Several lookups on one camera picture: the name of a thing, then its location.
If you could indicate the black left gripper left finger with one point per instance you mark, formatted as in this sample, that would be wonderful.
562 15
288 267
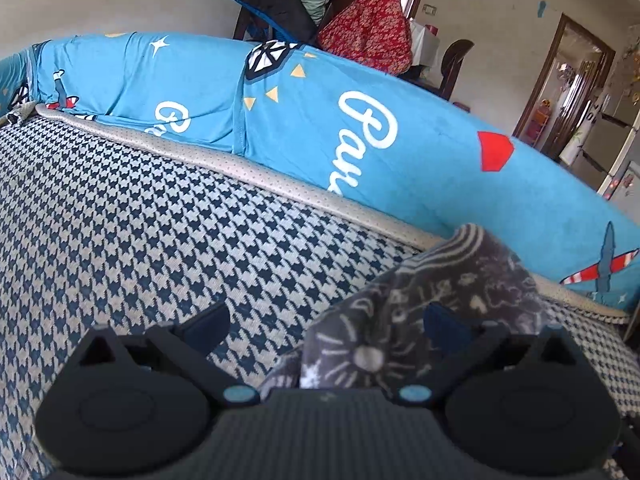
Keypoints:
184 349

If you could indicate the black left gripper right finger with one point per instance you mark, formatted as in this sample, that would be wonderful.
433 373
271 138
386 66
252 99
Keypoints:
465 348

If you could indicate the grey doodle-print fleece garment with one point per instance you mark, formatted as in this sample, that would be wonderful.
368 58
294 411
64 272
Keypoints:
378 337

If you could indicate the blue houndstooth sofa seat cover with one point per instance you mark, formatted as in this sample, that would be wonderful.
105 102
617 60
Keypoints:
97 232

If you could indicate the blue printed sofa back cover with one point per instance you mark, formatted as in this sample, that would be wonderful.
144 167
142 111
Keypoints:
348 129

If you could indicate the grey refrigerator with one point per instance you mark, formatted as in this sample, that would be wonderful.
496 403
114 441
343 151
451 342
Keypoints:
600 144

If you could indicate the dark wooden chair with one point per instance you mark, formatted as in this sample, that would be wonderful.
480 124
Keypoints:
449 69

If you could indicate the red floral cushion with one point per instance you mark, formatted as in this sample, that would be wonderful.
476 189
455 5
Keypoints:
374 33

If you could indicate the brown wooden door frame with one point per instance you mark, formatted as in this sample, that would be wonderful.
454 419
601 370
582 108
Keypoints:
574 71

